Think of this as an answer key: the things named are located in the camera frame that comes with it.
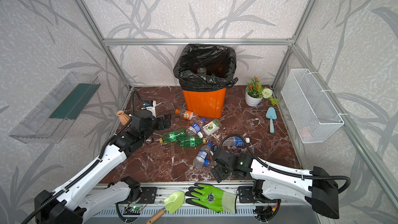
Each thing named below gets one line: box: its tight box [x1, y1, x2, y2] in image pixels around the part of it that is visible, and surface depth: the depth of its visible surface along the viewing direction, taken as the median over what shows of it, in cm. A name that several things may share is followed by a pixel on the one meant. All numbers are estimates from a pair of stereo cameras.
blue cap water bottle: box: [192, 142, 213, 170], surface depth 84 cm
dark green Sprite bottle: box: [159, 128, 188, 144], surface depth 91 cm
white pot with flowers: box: [245, 76, 279, 107], surface depth 102 cm
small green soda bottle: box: [179, 136, 207, 148], surface depth 89 cm
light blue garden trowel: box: [265, 106, 278, 134], surface depth 106 cm
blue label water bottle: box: [223, 135, 251, 147], surface depth 88 cm
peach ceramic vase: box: [116, 109, 131, 126], surface depth 94 cm
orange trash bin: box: [182, 87, 227, 119], surface depth 104 cm
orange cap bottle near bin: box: [174, 108, 194, 121], surface depth 101 cm
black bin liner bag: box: [173, 43, 239, 92], surface depth 88 cm
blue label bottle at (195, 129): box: [186, 122, 204, 139], surface depth 95 cm
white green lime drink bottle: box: [202, 120, 220, 136], surface depth 96 cm
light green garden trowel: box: [146, 190, 186, 224], surface depth 74 cm
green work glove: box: [185, 183, 237, 214], surface depth 74 cm
